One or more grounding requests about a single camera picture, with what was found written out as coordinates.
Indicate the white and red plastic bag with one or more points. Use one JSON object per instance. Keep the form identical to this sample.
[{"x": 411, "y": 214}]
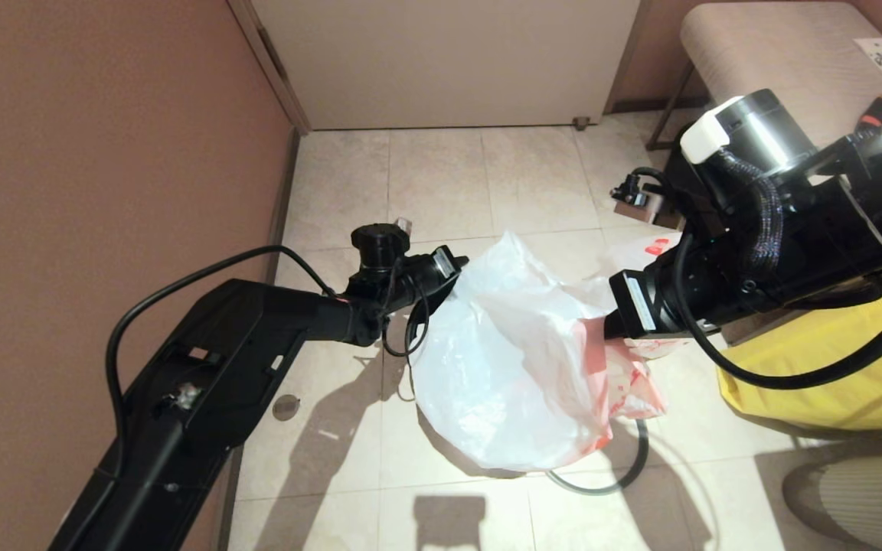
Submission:
[{"x": 502, "y": 367}]

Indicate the pale door panel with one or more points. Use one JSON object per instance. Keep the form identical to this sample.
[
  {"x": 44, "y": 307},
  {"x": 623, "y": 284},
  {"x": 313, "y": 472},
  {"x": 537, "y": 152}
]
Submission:
[{"x": 449, "y": 61}]

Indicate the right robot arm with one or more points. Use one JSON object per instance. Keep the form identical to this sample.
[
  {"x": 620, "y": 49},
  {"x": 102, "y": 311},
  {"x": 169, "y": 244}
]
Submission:
[{"x": 816, "y": 214}]

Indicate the black and red marker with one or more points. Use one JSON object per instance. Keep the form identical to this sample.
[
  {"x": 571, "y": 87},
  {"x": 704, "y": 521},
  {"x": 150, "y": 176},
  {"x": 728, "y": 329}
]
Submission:
[{"x": 876, "y": 111}]

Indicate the grey ribbed round stool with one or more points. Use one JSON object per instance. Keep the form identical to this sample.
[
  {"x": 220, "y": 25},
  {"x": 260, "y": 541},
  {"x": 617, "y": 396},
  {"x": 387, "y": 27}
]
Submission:
[{"x": 870, "y": 505}]

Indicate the small metal door stop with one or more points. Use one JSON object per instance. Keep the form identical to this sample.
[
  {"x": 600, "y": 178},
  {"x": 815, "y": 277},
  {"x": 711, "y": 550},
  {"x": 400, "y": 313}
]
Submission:
[{"x": 580, "y": 122}]

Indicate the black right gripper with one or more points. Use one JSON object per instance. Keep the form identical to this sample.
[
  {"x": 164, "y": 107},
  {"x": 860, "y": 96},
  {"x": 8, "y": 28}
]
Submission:
[{"x": 671, "y": 298}]

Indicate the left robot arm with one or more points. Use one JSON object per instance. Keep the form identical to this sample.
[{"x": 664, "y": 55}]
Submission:
[{"x": 219, "y": 383}]

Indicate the round grey floor disc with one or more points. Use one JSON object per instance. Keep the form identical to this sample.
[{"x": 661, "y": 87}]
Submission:
[{"x": 285, "y": 407}]

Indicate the spare white red plastic bag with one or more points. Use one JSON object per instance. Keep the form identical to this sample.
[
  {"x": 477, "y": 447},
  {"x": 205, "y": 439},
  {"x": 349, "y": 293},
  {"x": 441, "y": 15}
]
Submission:
[{"x": 651, "y": 249}]

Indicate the yellow fabric bag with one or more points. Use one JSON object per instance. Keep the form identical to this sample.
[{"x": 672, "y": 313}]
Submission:
[{"x": 816, "y": 360}]

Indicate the brown door frame post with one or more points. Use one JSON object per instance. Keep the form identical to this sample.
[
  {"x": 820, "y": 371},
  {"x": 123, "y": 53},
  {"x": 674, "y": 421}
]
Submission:
[
  {"x": 625, "y": 69},
  {"x": 269, "y": 65}
]

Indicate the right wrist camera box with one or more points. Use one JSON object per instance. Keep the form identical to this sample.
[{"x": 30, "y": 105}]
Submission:
[{"x": 636, "y": 200}]

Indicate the light wood bench metal legs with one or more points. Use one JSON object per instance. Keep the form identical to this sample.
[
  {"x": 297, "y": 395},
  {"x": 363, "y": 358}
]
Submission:
[{"x": 778, "y": 53}]

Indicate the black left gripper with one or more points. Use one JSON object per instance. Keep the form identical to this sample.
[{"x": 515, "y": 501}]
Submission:
[{"x": 429, "y": 275}]

